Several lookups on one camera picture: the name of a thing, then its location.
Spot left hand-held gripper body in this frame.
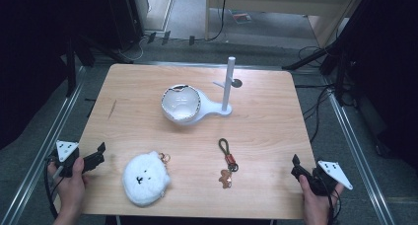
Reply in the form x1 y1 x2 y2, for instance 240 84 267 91
48 139 85 179

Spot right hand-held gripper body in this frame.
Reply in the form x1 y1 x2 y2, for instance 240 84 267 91
310 159 355 197

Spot white fluffy pouch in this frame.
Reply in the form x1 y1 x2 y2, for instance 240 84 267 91
121 150 173 208

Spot braided cord keychain with charm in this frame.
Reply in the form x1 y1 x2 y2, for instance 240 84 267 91
217 137 241 190

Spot white key stand with dish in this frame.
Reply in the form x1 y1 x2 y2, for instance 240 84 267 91
160 55 244 126

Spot person's right hand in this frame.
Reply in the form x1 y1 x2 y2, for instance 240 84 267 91
298 174 345 225

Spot person's left hand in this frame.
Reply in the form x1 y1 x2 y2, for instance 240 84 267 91
47 157 90 217

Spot black metal stand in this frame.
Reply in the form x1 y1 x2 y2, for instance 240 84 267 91
63 34 134 99

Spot dark curtain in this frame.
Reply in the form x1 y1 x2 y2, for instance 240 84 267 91
328 0 418 169
0 0 112 151

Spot black tripod stand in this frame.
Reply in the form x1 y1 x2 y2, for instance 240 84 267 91
281 41 351 106

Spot black cabinet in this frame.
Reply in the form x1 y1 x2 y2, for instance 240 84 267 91
104 0 146 52

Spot magazine on floor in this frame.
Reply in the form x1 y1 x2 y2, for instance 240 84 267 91
229 9 253 25

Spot light wooden furniture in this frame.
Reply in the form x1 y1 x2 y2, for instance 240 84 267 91
204 0 367 49

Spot aluminium floor rail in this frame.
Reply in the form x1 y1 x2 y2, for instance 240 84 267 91
0 66 87 225
323 83 397 225

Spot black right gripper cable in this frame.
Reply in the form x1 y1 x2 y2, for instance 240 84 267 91
319 177 343 225

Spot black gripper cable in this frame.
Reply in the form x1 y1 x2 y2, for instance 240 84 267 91
319 177 343 225
43 155 67 220

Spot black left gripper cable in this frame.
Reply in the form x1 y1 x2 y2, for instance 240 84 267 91
43 155 67 220

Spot black floor cables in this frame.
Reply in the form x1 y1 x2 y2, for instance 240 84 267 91
294 45 336 144

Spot white floor cable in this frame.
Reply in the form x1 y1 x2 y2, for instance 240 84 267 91
117 34 150 62

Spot black hanging cable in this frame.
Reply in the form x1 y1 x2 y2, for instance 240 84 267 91
208 0 229 42

